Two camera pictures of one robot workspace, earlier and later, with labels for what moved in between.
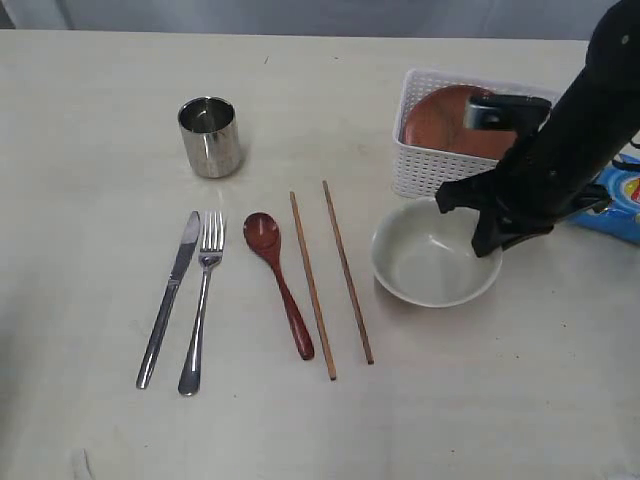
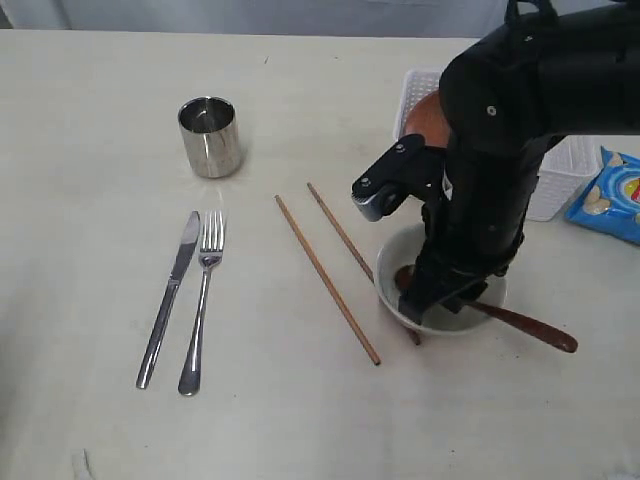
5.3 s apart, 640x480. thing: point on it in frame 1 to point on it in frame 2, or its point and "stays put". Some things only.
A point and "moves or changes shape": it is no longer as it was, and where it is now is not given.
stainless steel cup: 210,135 stays put
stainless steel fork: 211,251 stays put
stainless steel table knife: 189,247 stays put
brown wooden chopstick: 309,264 to 328,281
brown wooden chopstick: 349,275 to 353,251
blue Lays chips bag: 622,220 stays put
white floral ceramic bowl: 427,256 moves or changes shape
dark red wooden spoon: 262,233 to 553,338
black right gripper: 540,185 to 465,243
